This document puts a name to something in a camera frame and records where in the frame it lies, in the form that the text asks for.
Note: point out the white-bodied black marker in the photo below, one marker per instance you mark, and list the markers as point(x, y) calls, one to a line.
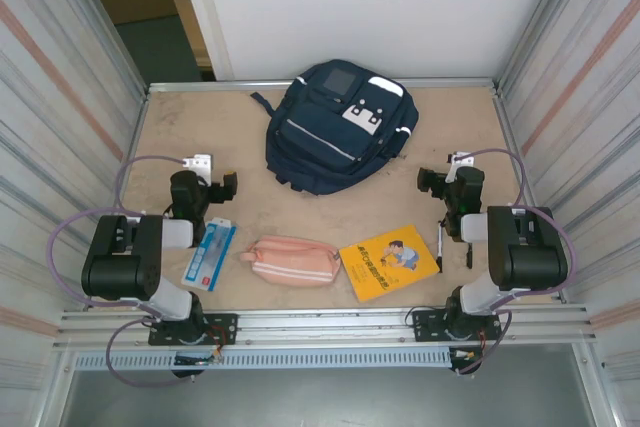
point(439, 247)

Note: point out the black pen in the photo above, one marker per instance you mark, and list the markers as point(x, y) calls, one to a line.
point(470, 257)

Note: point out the blue stationery pack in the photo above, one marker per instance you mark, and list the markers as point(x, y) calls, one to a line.
point(207, 257)

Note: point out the pink pencil case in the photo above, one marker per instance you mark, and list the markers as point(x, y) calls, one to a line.
point(290, 262)

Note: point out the yellow picture book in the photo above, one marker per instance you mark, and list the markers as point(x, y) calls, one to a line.
point(380, 267)

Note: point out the navy blue backpack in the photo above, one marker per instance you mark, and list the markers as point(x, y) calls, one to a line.
point(325, 142)

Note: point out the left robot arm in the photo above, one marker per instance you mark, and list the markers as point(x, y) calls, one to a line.
point(115, 272)

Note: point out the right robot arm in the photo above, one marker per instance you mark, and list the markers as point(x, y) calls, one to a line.
point(530, 262)

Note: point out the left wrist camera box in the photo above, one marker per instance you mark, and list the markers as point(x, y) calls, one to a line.
point(197, 163)

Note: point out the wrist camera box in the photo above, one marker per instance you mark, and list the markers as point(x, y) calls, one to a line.
point(457, 164)
point(197, 163)

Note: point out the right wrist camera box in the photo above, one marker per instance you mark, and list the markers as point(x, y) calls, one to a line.
point(457, 164)

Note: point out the aluminium side rail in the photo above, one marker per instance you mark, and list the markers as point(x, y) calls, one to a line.
point(512, 147)
point(132, 147)

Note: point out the thin aluminium table rail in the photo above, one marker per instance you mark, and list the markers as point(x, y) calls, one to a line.
point(200, 86)

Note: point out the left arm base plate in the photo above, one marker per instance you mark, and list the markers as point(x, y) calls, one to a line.
point(225, 322)

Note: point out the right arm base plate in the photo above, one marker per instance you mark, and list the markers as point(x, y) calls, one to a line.
point(425, 322)

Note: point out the wide aluminium mounting rail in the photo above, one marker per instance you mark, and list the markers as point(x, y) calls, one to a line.
point(325, 322)

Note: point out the white door frame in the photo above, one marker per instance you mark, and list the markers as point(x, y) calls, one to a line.
point(207, 22)

